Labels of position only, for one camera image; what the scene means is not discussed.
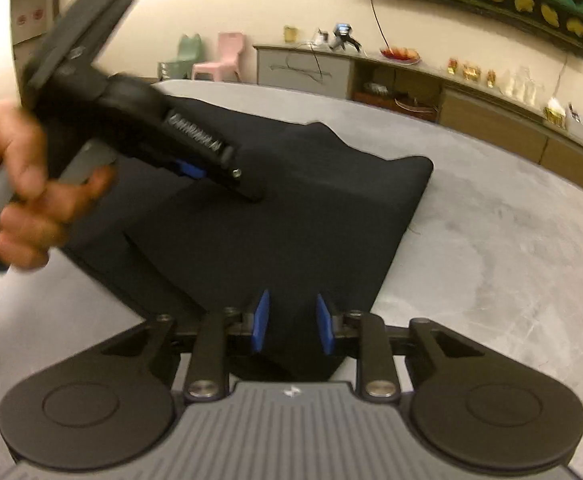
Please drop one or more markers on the person left hand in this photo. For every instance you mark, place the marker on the person left hand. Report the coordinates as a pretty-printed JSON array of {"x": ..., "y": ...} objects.
[{"x": 46, "y": 210}]

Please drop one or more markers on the pink plastic child chair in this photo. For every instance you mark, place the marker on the pink plastic child chair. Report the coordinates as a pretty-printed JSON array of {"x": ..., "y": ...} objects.
[{"x": 230, "y": 47}]

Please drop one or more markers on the small black camera gadget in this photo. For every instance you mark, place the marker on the small black camera gadget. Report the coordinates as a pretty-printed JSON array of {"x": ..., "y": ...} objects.
[{"x": 343, "y": 39}]

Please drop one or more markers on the black trousers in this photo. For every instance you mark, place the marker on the black trousers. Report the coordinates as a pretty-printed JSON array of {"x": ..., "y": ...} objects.
[{"x": 329, "y": 222}]

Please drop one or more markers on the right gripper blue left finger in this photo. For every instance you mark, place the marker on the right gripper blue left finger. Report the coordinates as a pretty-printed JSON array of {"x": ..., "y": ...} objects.
[{"x": 221, "y": 335}]

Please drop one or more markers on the green plastic child chair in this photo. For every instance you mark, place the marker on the green plastic child chair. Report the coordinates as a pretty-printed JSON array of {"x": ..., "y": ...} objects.
[{"x": 189, "y": 52}]

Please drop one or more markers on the yellow cup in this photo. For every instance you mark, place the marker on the yellow cup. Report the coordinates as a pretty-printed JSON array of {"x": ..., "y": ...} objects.
[{"x": 291, "y": 34}]

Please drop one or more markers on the clear glasses on tray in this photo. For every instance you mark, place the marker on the clear glasses on tray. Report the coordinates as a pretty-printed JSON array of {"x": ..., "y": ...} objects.
[{"x": 520, "y": 86}]

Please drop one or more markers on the golden ornament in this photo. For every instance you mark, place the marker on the golden ornament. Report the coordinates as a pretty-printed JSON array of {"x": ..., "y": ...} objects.
[{"x": 471, "y": 72}]

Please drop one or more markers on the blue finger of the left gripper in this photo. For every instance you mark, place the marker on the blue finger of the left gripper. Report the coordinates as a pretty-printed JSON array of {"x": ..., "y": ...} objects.
[{"x": 183, "y": 169}]

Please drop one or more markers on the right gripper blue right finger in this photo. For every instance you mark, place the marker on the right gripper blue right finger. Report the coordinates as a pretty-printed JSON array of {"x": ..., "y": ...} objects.
[{"x": 363, "y": 337}]

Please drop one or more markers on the long grey tv cabinet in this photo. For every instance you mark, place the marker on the long grey tv cabinet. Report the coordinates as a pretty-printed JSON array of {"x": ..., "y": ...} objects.
[{"x": 428, "y": 94}]

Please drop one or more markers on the red fruit plate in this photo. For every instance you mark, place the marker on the red fruit plate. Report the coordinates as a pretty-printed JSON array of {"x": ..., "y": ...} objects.
[{"x": 402, "y": 56}]

